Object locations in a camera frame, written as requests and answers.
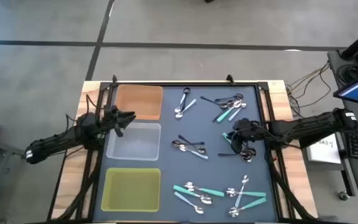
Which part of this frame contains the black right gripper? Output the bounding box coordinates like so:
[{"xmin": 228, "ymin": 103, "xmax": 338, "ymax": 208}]
[{"xmin": 230, "ymin": 117, "xmax": 260, "ymax": 154}]

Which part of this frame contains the coiled black cable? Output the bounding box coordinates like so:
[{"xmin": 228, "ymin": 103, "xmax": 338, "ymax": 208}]
[{"xmin": 336, "ymin": 61, "xmax": 358, "ymax": 85}]

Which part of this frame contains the black metal table frame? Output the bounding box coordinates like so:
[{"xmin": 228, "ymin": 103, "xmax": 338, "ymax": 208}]
[{"xmin": 47, "ymin": 74, "xmax": 319, "ymax": 224}]

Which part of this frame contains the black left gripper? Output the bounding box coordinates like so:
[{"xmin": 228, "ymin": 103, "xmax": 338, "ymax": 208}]
[{"xmin": 99, "ymin": 105, "xmax": 137, "ymax": 138}]

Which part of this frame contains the yellow floor cable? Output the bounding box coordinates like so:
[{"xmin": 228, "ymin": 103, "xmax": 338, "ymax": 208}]
[{"xmin": 286, "ymin": 63, "xmax": 331, "ymax": 94}]

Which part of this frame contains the yellow plastic bin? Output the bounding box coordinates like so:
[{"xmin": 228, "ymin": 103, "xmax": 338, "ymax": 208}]
[{"xmin": 100, "ymin": 167, "xmax": 162, "ymax": 213}]

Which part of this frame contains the blue-grey table mat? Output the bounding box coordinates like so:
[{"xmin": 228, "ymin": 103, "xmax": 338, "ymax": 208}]
[{"xmin": 92, "ymin": 85, "xmax": 278, "ymax": 222}]

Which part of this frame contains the orange plastic bin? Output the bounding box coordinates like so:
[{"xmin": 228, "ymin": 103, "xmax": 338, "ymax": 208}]
[{"xmin": 114, "ymin": 84, "xmax": 164, "ymax": 121}]

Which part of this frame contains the black floor cable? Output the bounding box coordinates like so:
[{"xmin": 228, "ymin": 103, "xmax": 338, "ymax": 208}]
[{"xmin": 287, "ymin": 65, "xmax": 332, "ymax": 118}]

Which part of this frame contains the white paper sheet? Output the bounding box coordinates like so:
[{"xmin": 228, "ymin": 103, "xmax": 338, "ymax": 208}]
[{"xmin": 305, "ymin": 133, "xmax": 342, "ymax": 165}]

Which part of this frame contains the clear plastic bin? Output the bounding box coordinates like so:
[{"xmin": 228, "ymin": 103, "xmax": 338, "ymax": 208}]
[{"xmin": 106, "ymin": 122, "xmax": 162, "ymax": 162}]

